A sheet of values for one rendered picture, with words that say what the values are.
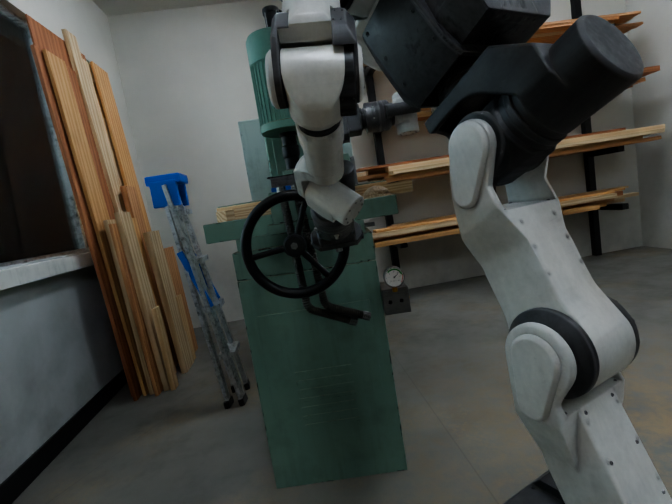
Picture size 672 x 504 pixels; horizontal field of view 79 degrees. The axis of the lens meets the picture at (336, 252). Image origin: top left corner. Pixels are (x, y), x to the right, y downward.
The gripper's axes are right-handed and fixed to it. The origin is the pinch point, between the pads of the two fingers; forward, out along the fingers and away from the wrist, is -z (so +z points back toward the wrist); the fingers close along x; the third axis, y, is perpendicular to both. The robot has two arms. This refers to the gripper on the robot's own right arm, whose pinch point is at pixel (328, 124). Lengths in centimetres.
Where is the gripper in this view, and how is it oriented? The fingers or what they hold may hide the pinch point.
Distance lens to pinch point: 127.9
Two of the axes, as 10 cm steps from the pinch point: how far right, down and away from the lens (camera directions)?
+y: 0.3, 0.6, 10.0
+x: 1.5, 9.9, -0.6
